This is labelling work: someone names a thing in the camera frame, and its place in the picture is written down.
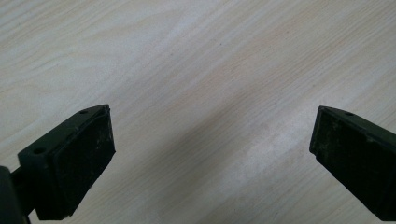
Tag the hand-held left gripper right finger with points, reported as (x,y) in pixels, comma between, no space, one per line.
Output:
(358,155)

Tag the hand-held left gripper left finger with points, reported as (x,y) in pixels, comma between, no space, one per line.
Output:
(71,161)

